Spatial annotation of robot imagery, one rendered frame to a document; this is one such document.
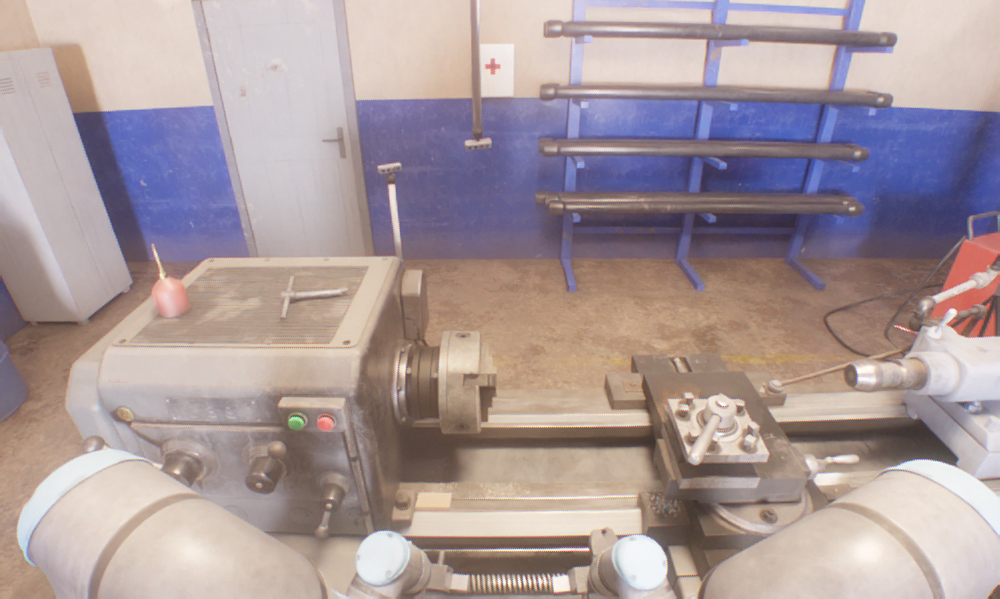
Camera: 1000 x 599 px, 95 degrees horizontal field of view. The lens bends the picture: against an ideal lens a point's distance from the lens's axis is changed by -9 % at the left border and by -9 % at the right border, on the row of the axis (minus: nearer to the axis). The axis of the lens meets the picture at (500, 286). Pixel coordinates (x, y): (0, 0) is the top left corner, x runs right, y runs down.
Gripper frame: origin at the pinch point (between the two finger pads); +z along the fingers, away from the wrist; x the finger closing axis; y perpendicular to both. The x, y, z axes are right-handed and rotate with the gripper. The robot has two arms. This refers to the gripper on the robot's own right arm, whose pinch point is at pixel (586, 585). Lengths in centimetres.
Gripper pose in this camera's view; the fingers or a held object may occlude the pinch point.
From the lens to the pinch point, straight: 131.6
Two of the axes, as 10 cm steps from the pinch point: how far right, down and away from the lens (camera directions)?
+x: 9.8, 0.3, 1.7
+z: -1.6, 6.2, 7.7
